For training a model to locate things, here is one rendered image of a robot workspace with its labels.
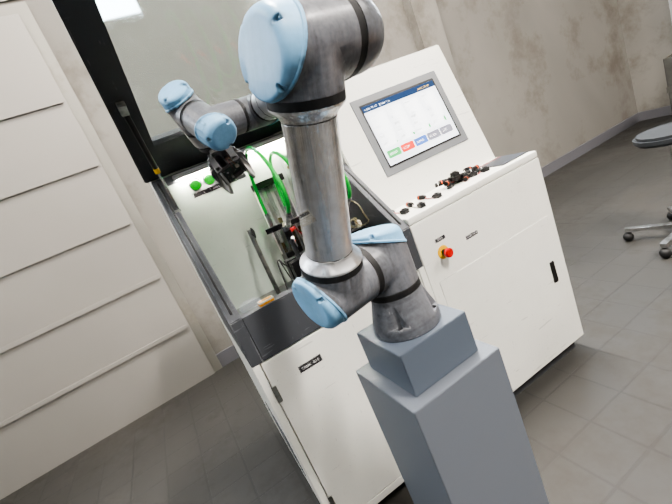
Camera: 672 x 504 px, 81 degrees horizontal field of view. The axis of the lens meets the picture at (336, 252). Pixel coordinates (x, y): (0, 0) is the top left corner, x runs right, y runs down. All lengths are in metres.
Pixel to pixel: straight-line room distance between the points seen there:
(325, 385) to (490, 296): 0.76
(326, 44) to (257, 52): 0.09
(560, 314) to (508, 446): 1.12
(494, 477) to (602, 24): 6.26
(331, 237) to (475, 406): 0.49
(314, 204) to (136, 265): 2.74
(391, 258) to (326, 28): 0.42
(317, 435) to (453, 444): 0.65
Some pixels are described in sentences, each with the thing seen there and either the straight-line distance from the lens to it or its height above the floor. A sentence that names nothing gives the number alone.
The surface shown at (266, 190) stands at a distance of 1.75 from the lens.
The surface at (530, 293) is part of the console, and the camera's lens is 1.90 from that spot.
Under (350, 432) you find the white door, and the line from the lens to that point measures 1.52.
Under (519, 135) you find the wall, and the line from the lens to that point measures 5.24.
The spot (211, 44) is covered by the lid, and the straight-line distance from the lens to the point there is 1.42.
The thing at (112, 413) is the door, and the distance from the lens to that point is 3.58.
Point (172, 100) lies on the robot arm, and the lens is 0.97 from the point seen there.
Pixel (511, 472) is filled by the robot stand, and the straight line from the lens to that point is 1.08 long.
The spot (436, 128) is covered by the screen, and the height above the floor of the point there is 1.21.
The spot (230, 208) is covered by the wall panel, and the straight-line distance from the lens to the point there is 1.75.
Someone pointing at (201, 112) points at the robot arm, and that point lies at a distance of 0.92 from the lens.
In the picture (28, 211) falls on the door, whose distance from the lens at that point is 3.35.
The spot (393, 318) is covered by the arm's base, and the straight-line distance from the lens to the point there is 0.83.
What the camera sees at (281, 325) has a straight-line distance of 1.28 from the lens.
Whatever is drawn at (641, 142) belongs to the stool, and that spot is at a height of 0.66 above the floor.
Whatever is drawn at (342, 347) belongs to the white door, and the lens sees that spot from 1.38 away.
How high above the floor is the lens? 1.32
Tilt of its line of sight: 14 degrees down
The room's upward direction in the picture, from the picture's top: 23 degrees counter-clockwise
